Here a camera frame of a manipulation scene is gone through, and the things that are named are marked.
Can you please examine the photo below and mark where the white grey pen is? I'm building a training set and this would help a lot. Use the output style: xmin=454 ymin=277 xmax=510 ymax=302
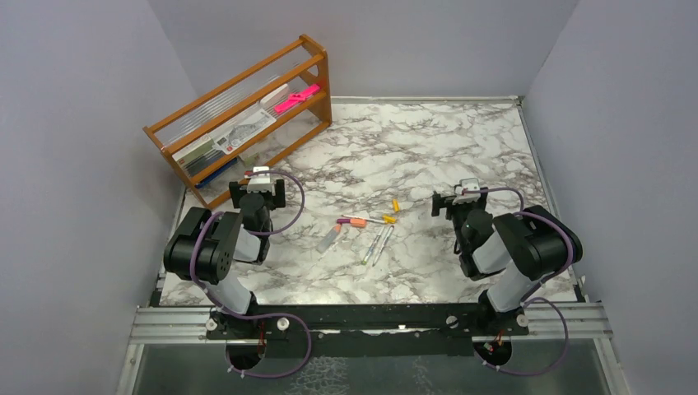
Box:
xmin=373 ymin=225 xmax=394 ymax=266

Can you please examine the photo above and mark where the white pen yellow end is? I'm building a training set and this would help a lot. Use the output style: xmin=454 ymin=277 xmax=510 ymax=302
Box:
xmin=342 ymin=214 xmax=397 ymax=224

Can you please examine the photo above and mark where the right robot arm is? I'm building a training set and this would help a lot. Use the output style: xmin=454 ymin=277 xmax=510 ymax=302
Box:
xmin=431 ymin=181 xmax=583 ymax=335

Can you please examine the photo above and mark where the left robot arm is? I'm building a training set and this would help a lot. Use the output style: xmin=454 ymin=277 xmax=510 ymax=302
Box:
xmin=163 ymin=176 xmax=286 ymax=338

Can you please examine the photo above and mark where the pink tool on rack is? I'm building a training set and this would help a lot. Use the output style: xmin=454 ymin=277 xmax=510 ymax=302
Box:
xmin=273 ymin=84 xmax=321 ymax=114

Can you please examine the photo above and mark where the aluminium frame rail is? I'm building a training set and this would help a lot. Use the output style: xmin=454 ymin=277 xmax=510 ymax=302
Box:
xmin=128 ymin=306 xmax=220 ymax=345

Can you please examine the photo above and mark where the white digital scale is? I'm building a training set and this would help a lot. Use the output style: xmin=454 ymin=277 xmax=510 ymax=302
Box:
xmin=208 ymin=106 xmax=276 ymax=155

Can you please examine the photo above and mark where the wooden rack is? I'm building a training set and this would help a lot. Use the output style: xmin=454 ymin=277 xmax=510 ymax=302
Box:
xmin=143 ymin=35 xmax=333 ymax=209

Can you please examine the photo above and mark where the green white box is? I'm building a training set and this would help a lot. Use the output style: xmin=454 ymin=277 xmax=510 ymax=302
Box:
xmin=172 ymin=135 xmax=216 ymax=176

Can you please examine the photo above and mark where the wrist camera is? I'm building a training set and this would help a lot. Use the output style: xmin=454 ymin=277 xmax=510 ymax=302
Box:
xmin=452 ymin=178 xmax=481 ymax=205
xmin=245 ymin=166 xmax=275 ymax=195

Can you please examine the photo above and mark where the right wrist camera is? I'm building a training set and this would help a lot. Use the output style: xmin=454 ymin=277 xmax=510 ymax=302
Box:
xmin=452 ymin=178 xmax=481 ymax=205

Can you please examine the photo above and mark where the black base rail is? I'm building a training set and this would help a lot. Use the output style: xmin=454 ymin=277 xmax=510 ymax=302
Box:
xmin=206 ymin=303 xmax=529 ymax=358

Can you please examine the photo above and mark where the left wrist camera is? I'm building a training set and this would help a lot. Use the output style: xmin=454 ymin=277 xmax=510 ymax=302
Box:
xmin=245 ymin=166 xmax=275 ymax=195

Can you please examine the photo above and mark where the orange tip white marker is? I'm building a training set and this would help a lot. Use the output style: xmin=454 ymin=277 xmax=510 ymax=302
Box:
xmin=316 ymin=223 xmax=342 ymax=253

